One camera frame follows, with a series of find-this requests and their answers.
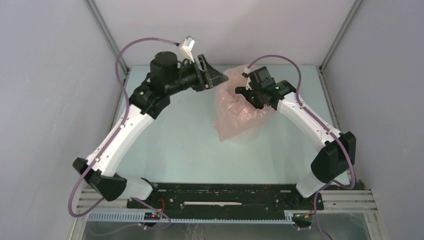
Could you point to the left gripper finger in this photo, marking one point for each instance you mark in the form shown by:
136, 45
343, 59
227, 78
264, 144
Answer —
205, 66
215, 78

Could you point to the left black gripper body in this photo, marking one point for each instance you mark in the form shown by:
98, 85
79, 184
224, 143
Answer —
195, 79

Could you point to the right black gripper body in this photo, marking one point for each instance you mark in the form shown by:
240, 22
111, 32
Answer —
253, 95

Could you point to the pink plastic trash bag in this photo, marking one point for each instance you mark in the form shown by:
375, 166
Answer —
232, 111

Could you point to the white plastic trash bin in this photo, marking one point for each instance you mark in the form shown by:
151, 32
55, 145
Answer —
243, 136

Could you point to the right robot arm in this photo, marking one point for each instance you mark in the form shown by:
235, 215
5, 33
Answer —
335, 150

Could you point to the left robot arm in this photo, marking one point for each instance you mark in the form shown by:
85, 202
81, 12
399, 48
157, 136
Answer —
167, 76

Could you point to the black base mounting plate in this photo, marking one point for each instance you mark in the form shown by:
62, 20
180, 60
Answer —
231, 202

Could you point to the small electronics board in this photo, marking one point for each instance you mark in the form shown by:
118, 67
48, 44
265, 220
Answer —
152, 216

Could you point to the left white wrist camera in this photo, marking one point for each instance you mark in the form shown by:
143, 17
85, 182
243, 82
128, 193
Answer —
184, 49

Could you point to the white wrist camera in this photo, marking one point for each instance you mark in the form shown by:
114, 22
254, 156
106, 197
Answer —
184, 49
245, 74

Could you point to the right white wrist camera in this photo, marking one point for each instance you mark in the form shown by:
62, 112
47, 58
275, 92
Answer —
245, 74

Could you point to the aluminium frame rail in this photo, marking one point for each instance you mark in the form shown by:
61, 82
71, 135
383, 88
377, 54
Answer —
129, 210

